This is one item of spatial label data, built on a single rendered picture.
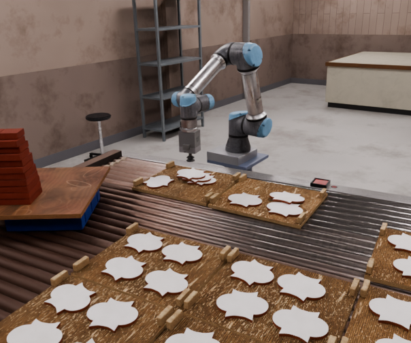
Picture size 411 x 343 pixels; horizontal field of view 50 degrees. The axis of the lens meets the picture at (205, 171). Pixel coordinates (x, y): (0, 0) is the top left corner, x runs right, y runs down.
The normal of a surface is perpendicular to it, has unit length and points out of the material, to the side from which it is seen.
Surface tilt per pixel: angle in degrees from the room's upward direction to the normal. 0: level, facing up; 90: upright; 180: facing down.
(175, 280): 0
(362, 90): 90
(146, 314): 0
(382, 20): 90
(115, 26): 90
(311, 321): 0
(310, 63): 90
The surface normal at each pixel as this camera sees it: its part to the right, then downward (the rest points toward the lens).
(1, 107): 0.81, 0.18
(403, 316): -0.03, -0.94
